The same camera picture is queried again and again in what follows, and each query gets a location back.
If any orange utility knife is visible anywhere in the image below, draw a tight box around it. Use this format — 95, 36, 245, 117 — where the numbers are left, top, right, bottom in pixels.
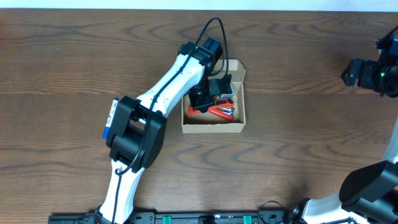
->
205, 99, 234, 112

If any cardboard box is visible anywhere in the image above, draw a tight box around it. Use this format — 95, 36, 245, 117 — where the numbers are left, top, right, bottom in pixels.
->
181, 59, 246, 134

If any blue whiteboard marker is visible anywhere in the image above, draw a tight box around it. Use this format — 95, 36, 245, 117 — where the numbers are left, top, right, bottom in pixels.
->
102, 98, 119, 139

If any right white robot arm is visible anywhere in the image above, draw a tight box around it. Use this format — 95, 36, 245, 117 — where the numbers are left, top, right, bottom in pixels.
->
291, 59, 397, 223

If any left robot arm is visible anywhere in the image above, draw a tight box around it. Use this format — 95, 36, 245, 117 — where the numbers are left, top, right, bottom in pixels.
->
94, 37, 232, 223

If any left black cable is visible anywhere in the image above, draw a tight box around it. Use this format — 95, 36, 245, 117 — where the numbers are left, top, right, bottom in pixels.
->
110, 17, 230, 224

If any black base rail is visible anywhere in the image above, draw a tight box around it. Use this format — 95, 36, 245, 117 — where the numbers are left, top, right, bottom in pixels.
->
48, 209, 295, 224

